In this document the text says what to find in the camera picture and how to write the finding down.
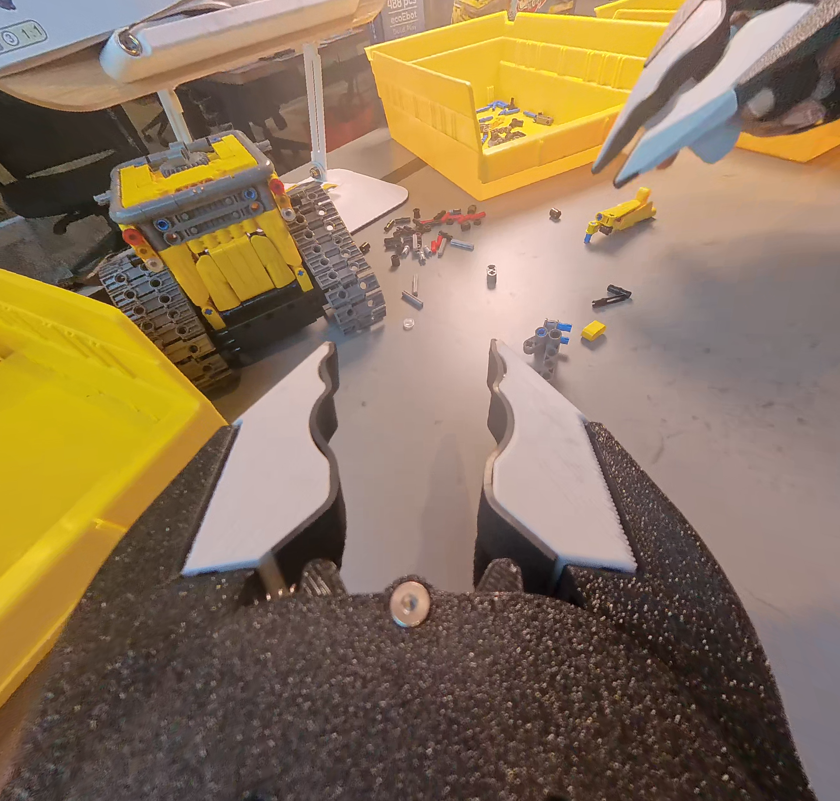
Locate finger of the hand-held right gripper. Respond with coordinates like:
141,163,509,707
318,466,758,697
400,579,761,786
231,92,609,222
592,0,731,174
614,1,815,188

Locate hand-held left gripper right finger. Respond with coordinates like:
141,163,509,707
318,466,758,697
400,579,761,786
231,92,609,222
473,338,638,581

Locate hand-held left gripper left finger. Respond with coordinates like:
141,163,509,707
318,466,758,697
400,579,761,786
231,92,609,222
181,342,345,599

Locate grey brick beam assembly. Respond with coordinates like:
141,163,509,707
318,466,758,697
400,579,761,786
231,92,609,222
522,319,573,380

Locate grey desk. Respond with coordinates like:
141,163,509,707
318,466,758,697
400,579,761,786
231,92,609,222
0,128,840,801

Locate person's right hand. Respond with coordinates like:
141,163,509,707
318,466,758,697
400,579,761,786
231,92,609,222
742,46,840,137

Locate yellow storage bin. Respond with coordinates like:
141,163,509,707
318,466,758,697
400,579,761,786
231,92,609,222
363,12,669,200
0,268,230,709
593,0,840,163

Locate yellow brick assembly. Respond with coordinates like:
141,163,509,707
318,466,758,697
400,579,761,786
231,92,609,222
584,186,657,244

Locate assorted loose brick pieces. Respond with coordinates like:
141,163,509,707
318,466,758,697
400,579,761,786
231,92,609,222
475,101,555,148

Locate yellow tracked toy bulldozer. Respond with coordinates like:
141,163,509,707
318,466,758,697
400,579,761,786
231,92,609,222
98,129,388,395

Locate printed toy kit box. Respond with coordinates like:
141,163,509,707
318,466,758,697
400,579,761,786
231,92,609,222
370,0,581,46

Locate pile of small black pins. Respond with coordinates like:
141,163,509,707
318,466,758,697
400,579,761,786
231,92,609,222
384,207,460,268

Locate black office chair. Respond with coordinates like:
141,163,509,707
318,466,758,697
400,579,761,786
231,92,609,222
0,88,152,225

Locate open instruction manual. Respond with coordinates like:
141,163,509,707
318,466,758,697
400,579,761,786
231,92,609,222
0,0,403,73

